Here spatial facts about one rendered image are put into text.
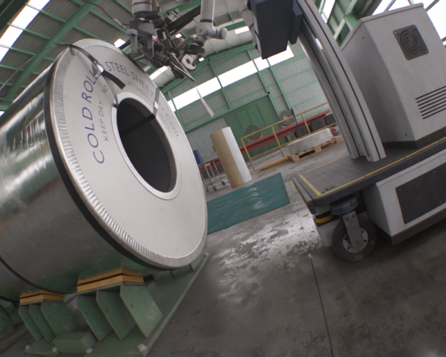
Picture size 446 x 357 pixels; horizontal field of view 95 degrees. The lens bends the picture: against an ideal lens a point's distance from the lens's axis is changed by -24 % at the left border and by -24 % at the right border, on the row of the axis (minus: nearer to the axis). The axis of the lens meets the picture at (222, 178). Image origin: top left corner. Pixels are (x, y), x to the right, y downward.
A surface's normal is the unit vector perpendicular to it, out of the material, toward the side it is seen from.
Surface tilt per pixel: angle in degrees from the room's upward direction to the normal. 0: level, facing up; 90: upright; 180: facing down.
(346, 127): 90
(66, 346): 90
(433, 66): 90
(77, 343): 90
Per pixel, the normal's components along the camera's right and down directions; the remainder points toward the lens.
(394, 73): -0.18, 0.12
